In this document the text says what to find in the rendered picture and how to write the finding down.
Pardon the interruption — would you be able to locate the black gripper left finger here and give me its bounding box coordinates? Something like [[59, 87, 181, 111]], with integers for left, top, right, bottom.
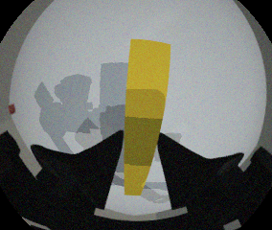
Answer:
[[30, 130, 124, 210]]

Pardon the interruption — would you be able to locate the yellow bar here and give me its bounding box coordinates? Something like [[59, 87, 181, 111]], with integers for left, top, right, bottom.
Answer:
[[124, 38, 170, 196]]

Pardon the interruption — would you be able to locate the small red block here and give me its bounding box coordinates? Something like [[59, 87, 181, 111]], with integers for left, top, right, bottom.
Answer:
[[9, 104, 16, 115]]

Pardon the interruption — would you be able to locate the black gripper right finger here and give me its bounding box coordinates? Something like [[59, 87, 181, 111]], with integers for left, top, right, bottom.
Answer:
[[158, 131, 244, 210]]

